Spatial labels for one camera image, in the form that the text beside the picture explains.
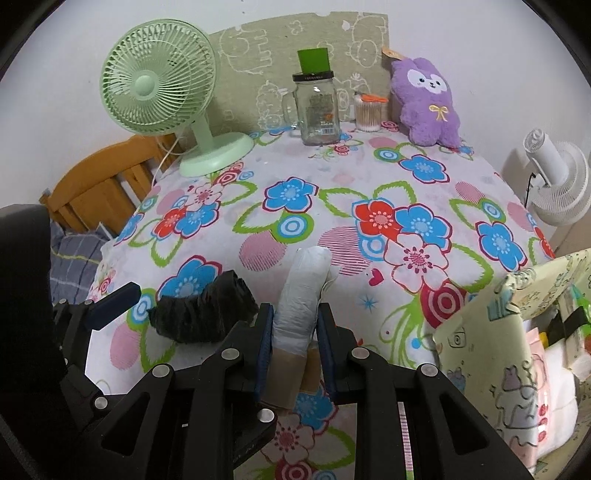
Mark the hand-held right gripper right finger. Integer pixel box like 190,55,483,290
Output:
318,303,536,480

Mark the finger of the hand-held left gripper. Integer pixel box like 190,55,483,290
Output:
65,364,114,417
52,282,141,365

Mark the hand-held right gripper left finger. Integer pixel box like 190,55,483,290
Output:
81,304,279,480

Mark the white sock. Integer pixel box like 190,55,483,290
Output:
262,247,339,411

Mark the black plastic bag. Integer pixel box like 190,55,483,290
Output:
148,271,259,345

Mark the yellow cartoon storage box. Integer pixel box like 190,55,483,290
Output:
433,248,591,477

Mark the blue plaid pillow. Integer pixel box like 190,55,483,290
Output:
48,222,112,306

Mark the wooden bed headboard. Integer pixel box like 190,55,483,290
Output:
39,134,180,237

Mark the floral tablecloth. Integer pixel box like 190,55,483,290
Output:
85,121,557,480

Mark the green desk fan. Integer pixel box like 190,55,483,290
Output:
100,23,256,178

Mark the glass jar mug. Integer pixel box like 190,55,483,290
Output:
281,71,343,147

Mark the cotton swab container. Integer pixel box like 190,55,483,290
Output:
353,92,389,133

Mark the purple plush toy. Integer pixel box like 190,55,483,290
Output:
390,56,463,148

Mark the green patterned board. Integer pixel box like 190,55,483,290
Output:
208,14,391,136

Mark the white fan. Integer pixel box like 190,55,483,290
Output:
523,128,591,227

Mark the green cup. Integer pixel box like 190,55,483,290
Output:
297,46,332,75

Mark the white fan cable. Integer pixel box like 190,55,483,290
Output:
151,135,182,186

